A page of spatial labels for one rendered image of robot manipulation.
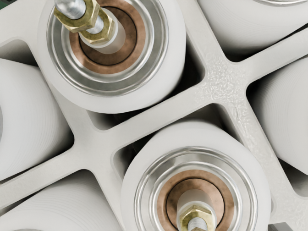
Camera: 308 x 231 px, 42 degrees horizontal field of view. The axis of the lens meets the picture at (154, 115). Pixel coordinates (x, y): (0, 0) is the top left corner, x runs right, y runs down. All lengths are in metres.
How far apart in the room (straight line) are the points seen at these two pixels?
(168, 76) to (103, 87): 0.04
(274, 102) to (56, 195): 0.18
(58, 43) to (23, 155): 0.08
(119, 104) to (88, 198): 0.10
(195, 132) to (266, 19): 0.08
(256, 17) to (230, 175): 0.10
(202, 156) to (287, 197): 0.11
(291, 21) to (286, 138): 0.07
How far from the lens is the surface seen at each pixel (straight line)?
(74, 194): 0.33
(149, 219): 0.26
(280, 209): 0.34
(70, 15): 0.17
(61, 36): 0.26
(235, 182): 0.25
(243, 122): 0.32
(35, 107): 0.30
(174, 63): 0.25
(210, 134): 0.25
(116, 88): 0.25
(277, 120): 0.29
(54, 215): 0.28
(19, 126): 0.27
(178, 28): 0.25
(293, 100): 0.26
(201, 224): 0.21
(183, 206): 0.23
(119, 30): 0.23
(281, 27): 0.27
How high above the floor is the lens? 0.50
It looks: 85 degrees down
